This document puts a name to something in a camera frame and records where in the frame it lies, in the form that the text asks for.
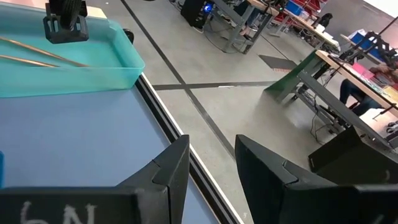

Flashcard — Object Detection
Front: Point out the cluttered wooden workbench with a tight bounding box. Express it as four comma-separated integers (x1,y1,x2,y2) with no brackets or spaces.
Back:
273,0,341,50

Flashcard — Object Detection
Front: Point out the dark blue plastic bin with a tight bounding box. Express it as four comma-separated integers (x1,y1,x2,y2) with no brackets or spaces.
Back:
0,151,5,189

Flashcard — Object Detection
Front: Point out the black computer tower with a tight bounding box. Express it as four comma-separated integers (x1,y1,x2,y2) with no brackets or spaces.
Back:
180,0,216,29

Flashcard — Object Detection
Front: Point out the grey-blue table mat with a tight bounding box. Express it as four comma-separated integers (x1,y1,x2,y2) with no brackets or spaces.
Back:
0,85,220,224

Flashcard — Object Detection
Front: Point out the person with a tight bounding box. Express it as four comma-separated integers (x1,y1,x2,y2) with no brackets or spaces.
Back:
338,62,398,118

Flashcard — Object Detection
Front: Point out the light green plastic bin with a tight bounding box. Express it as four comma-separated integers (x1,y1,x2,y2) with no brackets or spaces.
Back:
0,2,146,99

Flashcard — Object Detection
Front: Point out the dark office desk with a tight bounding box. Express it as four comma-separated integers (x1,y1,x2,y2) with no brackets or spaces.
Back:
264,49,398,150

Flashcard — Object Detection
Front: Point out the grey metal desk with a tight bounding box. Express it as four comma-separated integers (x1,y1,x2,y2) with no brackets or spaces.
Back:
211,0,280,55

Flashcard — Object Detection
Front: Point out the black table clamp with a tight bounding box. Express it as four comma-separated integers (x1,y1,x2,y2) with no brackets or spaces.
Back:
122,28,135,45

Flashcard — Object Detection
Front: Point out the black box cabinet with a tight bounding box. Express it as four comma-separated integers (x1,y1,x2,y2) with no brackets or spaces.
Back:
307,125,398,187

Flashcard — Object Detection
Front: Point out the black striped floor mat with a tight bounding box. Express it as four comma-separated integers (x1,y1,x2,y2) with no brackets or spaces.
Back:
257,54,299,73

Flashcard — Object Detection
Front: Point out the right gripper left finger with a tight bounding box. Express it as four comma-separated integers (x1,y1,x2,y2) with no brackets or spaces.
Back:
116,134,191,224

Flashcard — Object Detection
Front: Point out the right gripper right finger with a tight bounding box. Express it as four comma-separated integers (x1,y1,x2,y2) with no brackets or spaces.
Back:
234,134,357,224

